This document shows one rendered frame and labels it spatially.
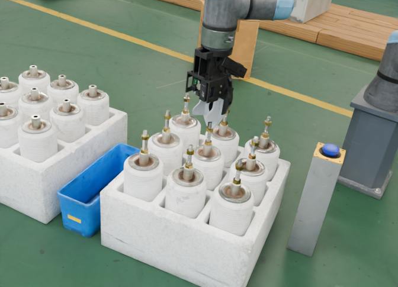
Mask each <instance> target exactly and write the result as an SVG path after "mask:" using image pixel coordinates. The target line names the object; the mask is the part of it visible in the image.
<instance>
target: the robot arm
mask: <svg viewBox="0 0 398 287"><path fill-rule="evenodd" d="M293 7H294V0H205V1H204V12H203V23H202V26H201V37H200V43H201V47H199V48H197V49H195V53H194V65H193V70H190V71H188V72H187V81H186V88H185V92H189V91H193V93H195V94H196V95H197V96H199V100H200V101H199V103H198V104H197V105H196V106H195V107H194V108H193V111H192V113H193V114H194V115H204V120H205V122H206V125H207V126H208V124H209V123H210V122H211V128H212V129H213V128H214V127H216V126H217V125H218V124H219V122H220V121H221V120H222V119H223V117H224V115H225V114H226V113H227V111H228V109H229V108H230V106H231V104H232V101H233V89H234V88H233V87H232V81H233V79H232V77H231V76H233V77H236V78H239V77H240V78H244V76H245V74H246V71H247V68H245V67H244V65H242V64H240V63H239V62H235V61H234V60H232V59H231V58H229V57H228V56H230V55H231V54H232V50H233V46H234V43H235V35H236V29H237V21H238V20H271V21H274V20H285V19H287V18H288V17H289V16H290V15H291V13H292V11H293ZM191 76H192V85H191V86H189V87H188V78H189V77H191ZM194 77H195V79H194ZM219 97H220V98H219ZM363 98H364V100H365V101H366V102H368V103H369V104H370V105H372V106H374V107H376V108H379V109H382V110H385V111H389V112H396V113H398V30H397V31H394V32H392V33H391V34H390V37H389V39H388V42H387V43H386V48H385V50H384V53H383V56H382V59H381V62H380V65H379V68H378V71H377V74H376V76H375V77H374V79H373V80H372V81H371V83H370V84H369V85H368V86H367V88H366V89H365V92H364V95H363Z"/></svg>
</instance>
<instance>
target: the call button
mask: <svg viewBox="0 0 398 287"><path fill-rule="evenodd" d="M322 149H323V152H324V153H325V154H327V155H329V156H336V155H337V154H338V153H339V151H340V149H339V147H338V146H336V145H334V144H330V143H327V144H324V145H323V148H322Z"/></svg>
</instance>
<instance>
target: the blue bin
mask: <svg viewBox="0 0 398 287"><path fill-rule="evenodd" d="M140 151H141V149H138V148H135V147H132V146H129V145H127V144H124V143H118V144H116V145H115V146H114V147H112V148H111V149H109V151H107V152H106V153H105V154H103V155H102V156H101V157H100V158H99V159H97V160H96V161H94V162H93V163H92V164H91V165H89V166H88V167H87V168H86V169H85V170H83V171H82V172H81V173H80V174H78V175H77V176H75V177H74V178H73V179H72V180H71V181H69V182H68V183H67V184H66V185H65V186H63V187H62V188H60V189H59V190H58V192H57V197H58V198H59V201H60V208H61V212H62V220H63V226H64V227H65V228H67V229H68V230H71V231H73V232H76V233H78V234H80V235H82V236H84V237H87V238H90V237H92V236H93V235H94V234H95V233H96V232H97V231H98V230H99V229H100V228H101V206H100V192H101V191H102V190H103V189H104V188H105V187H106V186H108V184H109V183H110V182H111V181H112V180H113V179H115V178H116V177H117V176H118V175H119V174H120V173H121V172H122V171H123V170H124V162H125V161H126V159H127V158H128V157H130V156H131V155H133V154H136V153H140Z"/></svg>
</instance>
